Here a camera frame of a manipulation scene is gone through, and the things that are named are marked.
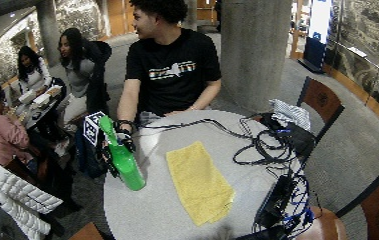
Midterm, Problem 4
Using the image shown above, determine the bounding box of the green spray bottle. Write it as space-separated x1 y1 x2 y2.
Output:
97 114 148 192

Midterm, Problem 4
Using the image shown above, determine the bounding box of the white marker cube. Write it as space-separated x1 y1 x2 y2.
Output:
81 111 109 148

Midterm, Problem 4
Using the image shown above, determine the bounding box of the yellow cloth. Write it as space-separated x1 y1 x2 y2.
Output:
165 140 237 228

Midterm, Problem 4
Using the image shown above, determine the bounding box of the white food container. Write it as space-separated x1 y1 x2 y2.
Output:
32 92 53 106
17 89 37 104

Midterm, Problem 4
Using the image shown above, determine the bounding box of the white puffer jacket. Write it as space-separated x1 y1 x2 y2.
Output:
0 164 65 240

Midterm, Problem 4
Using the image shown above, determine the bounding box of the black electronics box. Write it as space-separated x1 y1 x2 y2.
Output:
255 174 295 229

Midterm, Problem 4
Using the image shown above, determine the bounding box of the white blue patterned cloth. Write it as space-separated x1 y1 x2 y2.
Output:
269 98 313 132

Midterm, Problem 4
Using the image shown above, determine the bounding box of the concrete pillar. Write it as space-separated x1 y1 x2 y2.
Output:
219 0 294 114

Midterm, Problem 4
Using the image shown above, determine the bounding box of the brown wooden chair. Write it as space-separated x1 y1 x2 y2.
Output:
295 75 346 141
334 172 379 240

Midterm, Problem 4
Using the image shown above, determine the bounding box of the round brown wooden seat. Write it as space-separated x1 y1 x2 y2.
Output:
295 205 349 240

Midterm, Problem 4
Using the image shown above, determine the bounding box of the blue white banner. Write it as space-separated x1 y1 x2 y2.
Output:
307 0 334 44

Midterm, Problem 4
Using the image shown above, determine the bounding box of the black wrist strap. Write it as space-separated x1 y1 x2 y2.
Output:
114 119 137 132

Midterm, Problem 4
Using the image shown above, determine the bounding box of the long black cable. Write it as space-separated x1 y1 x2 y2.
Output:
136 117 257 140

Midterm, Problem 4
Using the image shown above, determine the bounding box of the black cable tangle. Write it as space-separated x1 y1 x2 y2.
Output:
231 112 307 178

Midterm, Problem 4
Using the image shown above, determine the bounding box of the blue cable bundle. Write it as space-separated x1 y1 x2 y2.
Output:
281 173 317 239

